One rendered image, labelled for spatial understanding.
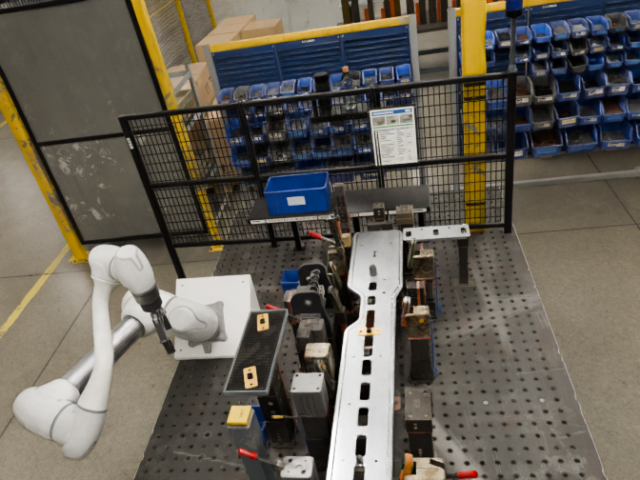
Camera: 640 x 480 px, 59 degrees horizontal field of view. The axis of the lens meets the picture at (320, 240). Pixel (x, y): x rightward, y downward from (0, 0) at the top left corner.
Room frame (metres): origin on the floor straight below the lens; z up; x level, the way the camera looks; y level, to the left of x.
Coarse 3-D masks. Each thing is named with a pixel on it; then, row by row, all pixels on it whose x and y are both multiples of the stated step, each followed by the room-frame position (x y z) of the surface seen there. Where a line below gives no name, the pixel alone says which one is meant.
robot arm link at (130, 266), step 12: (120, 252) 1.59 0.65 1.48; (132, 252) 1.58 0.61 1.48; (120, 264) 1.56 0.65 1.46; (132, 264) 1.56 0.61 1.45; (144, 264) 1.58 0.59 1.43; (120, 276) 1.57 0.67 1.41; (132, 276) 1.55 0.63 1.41; (144, 276) 1.56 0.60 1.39; (132, 288) 1.55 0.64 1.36; (144, 288) 1.56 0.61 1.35
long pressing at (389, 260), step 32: (352, 256) 1.99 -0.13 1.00; (384, 256) 1.95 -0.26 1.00; (352, 288) 1.78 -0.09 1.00; (384, 288) 1.74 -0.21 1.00; (384, 320) 1.56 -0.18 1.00; (352, 352) 1.43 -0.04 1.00; (384, 352) 1.40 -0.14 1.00; (352, 384) 1.29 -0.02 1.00; (384, 384) 1.26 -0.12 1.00; (352, 416) 1.16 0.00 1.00; (384, 416) 1.13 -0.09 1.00; (352, 448) 1.05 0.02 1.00; (384, 448) 1.03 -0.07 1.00
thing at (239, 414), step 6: (234, 408) 1.14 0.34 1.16; (240, 408) 1.13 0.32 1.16; (246, 408) 1.13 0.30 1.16; (234, 414) 1.11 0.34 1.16; (240, 414) 1.11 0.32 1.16; (246, 414) 1.11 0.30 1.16; (228, 420) 1.10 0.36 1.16; (234, 420) 1.09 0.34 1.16; (240, 420) 1.09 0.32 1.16; (246, 420) 1.09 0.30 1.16
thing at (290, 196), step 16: (272, 176) 2.59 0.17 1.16; (288, 176) 2.57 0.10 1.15; (304, 176) 2.55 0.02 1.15; (320, 176) 2.53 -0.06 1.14; (272, 192) 2.42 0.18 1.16; (288, 192) 2.41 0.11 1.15; (304, 192) 2.39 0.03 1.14; (320, 192) 2.37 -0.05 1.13; (272, 208) 2.43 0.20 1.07; (288, 208) 2.41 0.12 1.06; (304, 208) 2.39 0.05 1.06; (320, 208) 2.38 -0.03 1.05
